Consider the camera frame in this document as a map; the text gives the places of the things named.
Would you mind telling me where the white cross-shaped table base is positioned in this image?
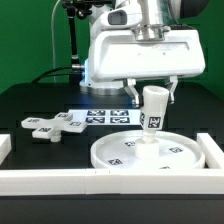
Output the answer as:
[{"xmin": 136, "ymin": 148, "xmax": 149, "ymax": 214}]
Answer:
[{"xmin": 21, "ymin": 112, "xmax": 87, "ymax": 143}]

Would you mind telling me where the black cable bundle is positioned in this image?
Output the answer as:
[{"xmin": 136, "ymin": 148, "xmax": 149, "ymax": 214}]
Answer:
[{"xmin": 31, "ymin": 65, "xmax": 85, "ymax": 84}]

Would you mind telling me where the white marker sheet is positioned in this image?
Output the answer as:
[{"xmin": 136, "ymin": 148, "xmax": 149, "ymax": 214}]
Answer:
[{"xmin": 69, "ymin": 109, "xmax": 140, "ymax": 125}]

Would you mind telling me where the white round table top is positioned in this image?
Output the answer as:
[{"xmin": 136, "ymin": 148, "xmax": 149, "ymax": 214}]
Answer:
[{"xmin": 91, "ymin": 130, "xmax": 205, "ymax": 170}]

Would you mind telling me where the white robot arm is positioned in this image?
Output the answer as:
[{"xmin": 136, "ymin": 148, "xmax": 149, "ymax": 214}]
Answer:
[{"xmin": 80, "ymin": 0, "xmax": 210, "ymax": 106}]

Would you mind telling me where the white U-shaped fence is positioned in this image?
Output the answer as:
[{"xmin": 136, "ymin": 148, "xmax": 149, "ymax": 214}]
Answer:
[{"xmin": 0, "ymin": 133, "xmax": 224, "ymax": 196}]

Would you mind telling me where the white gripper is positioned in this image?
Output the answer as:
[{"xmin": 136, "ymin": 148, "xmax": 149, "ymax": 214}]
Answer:
[{"xmin": 87, "ymin": 30, "xmax": 205, "ymax": 108}]

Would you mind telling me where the white cable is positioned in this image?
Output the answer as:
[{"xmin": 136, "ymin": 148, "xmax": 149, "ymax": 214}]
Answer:
[{"xmin": 50, "ymin": 0, "xmax": 63, "ymax": 83}]

